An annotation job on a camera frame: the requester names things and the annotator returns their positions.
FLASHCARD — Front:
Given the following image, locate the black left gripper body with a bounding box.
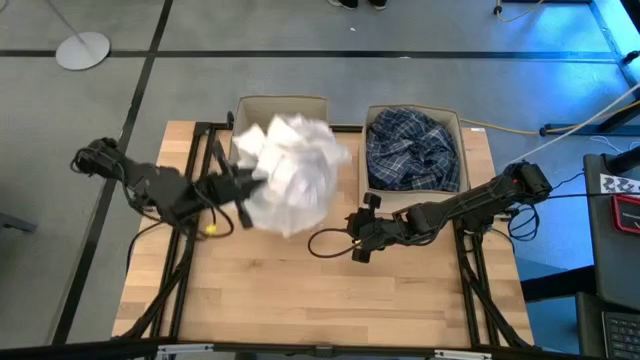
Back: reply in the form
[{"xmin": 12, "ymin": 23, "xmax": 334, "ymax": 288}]
[{"xmin": 202, "ymin": 139, "xmax": 254, "ymax": 230}]

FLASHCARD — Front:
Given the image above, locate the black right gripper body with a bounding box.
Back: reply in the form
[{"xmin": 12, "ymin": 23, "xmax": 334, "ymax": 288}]
[{"xmin": 357, "ymin": 207, "xmax": 401, "ymax": 250}]

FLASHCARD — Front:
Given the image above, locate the white garment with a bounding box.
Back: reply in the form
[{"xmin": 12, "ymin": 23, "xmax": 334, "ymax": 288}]
[{"xmin": 230, "ymin": 113, "xmax": 353, "ymax": 239}]

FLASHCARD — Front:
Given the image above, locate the blue plaid shirt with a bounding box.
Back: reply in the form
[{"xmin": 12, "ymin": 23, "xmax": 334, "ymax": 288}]
[{"xmin": 365, "ymin": 107, "xmax": 461, "ymax": 194}]

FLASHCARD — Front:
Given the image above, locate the beige fabric basket with label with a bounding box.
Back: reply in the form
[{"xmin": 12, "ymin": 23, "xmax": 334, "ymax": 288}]
[{"xmin": 229, "ymin": 94, "xmax": 330, "ymax": 166}]

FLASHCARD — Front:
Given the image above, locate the round grey stand base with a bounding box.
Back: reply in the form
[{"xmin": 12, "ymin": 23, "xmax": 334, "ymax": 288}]
[{"xmin": 47, "ymin": 0, "xmax": 112, "ymax": 72}]

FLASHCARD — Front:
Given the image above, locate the grey furniture foot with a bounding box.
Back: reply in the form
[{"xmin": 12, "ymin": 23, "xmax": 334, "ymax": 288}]
[{"xmin": 0, "ymin": 212, "xmax": 39, "ymax": 234}]

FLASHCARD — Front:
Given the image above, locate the dark grey side desk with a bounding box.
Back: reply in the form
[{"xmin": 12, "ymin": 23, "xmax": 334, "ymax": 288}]
[{"xmin": 582, "ymin": 152, "xmax": 640, "ymax": 312}]

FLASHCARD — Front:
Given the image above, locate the black floor stand leg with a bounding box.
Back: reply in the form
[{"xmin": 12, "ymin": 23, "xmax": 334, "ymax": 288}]
[{"xmin": 539, "ymin": 0, "xmax": 640, "ymax": 137}]

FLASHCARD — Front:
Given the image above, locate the black white marker sheet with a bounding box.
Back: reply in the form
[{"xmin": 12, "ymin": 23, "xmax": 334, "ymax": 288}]
[{"xmin": 599, "ymin": 173, "xmax": 640, "ymax": 199}]

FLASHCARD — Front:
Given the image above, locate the red black device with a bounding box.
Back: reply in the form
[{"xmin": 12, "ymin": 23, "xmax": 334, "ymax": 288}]
[{"xmin": 610, "ymin": 193, "xmax": 640, "ymax": 235}]

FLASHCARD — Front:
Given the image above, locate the black laptop keyboard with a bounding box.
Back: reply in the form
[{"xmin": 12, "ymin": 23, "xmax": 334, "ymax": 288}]
[{"xmin": 574, "ymin": 292, "xmax": 640, "ymax": 360}]

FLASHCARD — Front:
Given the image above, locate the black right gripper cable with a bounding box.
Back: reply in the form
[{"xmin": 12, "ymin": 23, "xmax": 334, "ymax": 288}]
[{"xmin": 307, "ymin": 227, "xmax": 362, "ymax": 260}]

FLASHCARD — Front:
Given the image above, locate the black aluminium frame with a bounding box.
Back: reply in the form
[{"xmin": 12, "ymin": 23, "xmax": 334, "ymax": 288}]
[{"xmin": 0, "ymin": 112, "xmax": 640, "ymax": 360}]

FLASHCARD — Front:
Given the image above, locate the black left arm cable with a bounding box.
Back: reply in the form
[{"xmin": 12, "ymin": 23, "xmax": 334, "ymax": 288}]
[{"xmin": 125, "ymin": 202, "xmax": 236, "ymax": 274}]

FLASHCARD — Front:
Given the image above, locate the blue coiled cable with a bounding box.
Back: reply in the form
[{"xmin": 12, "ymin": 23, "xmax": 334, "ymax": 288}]
[{"xmin": 507, "ymin": 202, "xmax": 541, "ymax": 243}]

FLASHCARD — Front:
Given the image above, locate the long yellow floor cable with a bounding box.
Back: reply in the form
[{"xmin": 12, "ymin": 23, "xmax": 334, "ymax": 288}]
[{"xmin": 459, "ymin": 99, "xmax": 640, "ymax": 137}]

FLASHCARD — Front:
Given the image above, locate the white floor cable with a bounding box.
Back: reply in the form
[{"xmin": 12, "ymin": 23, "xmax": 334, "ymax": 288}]
[{"xmin": 499, "ymin": 82, "xmax": 640, "ymax": 166}]

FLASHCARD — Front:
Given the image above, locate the short yellow floor cable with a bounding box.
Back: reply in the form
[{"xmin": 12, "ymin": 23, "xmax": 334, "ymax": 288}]
[{"xmin": 494, "ymin": 0, "xmax": 546, "ymax": 24}]

